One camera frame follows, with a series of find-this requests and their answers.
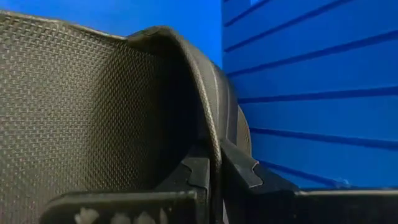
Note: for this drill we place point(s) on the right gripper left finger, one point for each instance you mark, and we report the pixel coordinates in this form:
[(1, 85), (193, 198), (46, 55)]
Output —
[(124, 207)]

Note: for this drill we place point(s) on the black slide sandal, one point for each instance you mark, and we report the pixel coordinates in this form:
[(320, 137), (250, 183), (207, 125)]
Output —
[(77, 109)]

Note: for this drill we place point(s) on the blue plastic bin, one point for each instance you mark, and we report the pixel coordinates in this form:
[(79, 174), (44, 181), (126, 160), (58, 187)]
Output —
[(311, 77)]

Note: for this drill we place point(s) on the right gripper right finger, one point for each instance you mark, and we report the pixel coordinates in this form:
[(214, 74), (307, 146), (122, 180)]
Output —
[(311, 208)]

